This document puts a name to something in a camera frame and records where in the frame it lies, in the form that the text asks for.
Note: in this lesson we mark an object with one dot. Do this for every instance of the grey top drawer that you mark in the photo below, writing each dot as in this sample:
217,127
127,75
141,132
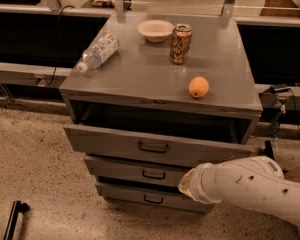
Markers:
157,136

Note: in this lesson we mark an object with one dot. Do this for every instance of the grey drawer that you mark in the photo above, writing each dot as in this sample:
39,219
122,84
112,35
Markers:
132,171
157,136
135,194

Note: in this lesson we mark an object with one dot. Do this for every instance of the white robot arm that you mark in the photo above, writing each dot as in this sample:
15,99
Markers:
254,183

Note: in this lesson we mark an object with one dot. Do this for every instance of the grey drawer cabinet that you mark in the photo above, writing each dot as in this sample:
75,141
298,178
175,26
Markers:
140,74

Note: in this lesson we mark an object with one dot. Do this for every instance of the grey middle drawer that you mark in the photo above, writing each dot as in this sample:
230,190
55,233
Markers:
132,171

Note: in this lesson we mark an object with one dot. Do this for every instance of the grey bottom drawer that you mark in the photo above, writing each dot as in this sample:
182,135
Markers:
135,194

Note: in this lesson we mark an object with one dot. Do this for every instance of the orange fruit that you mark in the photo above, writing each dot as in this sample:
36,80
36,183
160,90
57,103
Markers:
198,87

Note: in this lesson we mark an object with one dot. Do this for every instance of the gold patterned drink can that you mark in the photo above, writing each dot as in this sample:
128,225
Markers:
180,43

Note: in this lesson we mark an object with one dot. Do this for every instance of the clear plastic water bottle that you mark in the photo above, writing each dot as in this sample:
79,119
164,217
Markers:
98,52

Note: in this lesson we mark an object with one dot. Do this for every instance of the white paper bowl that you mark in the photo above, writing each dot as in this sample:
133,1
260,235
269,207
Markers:
155,31

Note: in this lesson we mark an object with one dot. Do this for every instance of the grey clamp device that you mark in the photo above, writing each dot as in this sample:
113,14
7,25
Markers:
274,100

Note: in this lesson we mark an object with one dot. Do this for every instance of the black bar stand right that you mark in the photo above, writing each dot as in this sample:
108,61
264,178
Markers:
268,151

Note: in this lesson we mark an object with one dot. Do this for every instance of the black bar stand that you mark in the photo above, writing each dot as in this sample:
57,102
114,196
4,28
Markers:
18,208
268,151

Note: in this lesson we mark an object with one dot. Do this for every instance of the black bar stand left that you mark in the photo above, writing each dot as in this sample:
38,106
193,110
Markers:
18,208

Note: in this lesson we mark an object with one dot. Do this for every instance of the black top drawer handle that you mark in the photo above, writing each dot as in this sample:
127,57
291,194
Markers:
153,148

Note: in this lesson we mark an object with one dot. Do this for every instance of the black drawer handle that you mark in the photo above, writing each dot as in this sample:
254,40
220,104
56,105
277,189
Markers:
153,148
153,200
159,176

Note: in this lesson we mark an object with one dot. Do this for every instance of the black middle drawer handle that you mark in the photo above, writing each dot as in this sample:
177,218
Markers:
159,176

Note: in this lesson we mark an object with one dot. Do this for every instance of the black bottom drawer handle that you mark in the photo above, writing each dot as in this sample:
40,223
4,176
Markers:
153,200

